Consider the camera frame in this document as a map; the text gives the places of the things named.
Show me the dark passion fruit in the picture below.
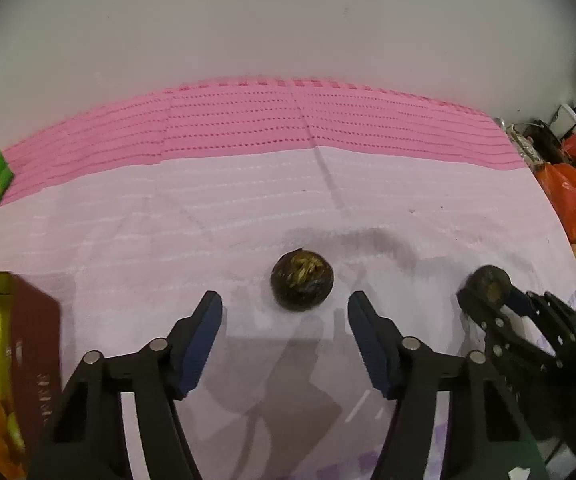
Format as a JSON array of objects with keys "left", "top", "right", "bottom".
[
  {"left": 269, "top": 248, "right": 335, "bottom": 311},
  {"left": 466, "top": 264, "right": 512, "bottom": 310}
]

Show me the gold and maroon toffee tin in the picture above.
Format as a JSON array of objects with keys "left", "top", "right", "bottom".
[{"left": 0, "top": 272, "right": 61, "bottom": 479}]

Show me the pink and purple tablecloth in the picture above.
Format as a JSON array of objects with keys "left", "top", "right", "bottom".
[{"left": 0, "top": 79, "right": 576, "bottom": 479}]

